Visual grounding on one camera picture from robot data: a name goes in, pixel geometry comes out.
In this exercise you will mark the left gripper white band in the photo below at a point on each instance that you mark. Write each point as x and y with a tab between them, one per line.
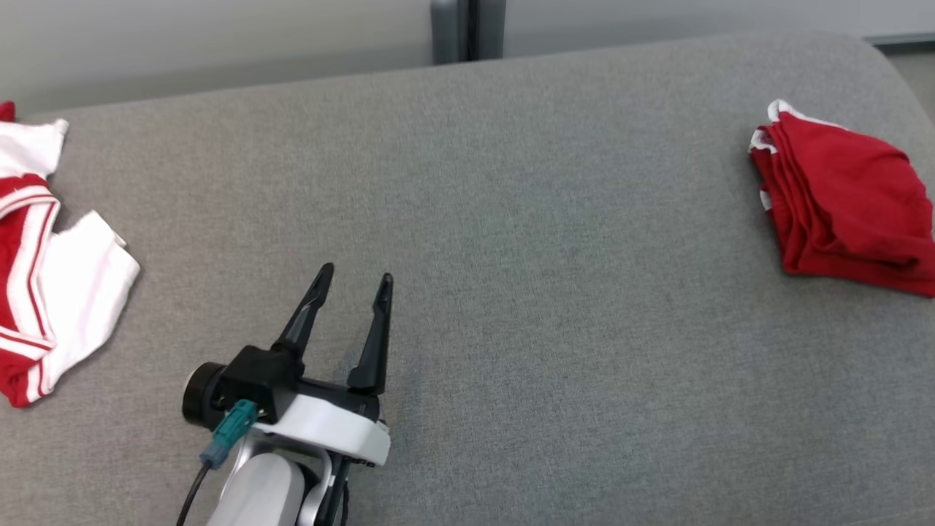
329	427

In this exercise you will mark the red jersey white sleeves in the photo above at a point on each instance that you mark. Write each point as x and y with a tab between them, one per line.
66	292

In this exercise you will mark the red shorts white trim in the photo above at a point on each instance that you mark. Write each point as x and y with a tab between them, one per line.
847	197

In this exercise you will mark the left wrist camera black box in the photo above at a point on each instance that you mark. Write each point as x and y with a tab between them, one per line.
252	376

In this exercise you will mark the grey partition post with feet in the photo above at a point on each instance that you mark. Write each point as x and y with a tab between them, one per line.
467	29

